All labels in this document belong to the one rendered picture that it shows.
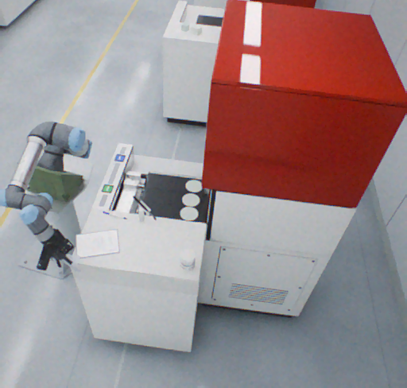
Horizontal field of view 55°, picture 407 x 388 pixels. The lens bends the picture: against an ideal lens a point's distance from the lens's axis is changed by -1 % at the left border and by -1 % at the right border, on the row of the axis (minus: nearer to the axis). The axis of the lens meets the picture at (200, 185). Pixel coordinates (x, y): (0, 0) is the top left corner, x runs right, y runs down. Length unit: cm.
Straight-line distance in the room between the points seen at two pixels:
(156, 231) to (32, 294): 133
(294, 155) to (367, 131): 30
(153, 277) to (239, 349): 108
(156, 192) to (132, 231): 36
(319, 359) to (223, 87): 199
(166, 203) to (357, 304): 167
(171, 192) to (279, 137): 88
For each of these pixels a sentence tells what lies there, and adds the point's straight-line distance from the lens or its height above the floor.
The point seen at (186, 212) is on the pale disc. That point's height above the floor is 90.
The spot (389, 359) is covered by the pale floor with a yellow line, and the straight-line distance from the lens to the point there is 309.
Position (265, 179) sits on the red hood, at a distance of 180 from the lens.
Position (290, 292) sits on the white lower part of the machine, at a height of 38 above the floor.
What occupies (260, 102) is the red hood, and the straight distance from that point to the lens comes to 154.
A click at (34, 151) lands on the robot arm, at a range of 196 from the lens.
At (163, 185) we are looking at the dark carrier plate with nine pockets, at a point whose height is 90.
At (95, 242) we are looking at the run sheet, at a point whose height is 97.
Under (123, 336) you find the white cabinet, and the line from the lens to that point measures 262.
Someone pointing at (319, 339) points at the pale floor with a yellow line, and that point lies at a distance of 296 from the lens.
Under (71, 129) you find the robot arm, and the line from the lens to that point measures 200.
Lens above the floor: 258
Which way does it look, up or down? 46 degrees down
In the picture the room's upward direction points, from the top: 5 degrees clockwise
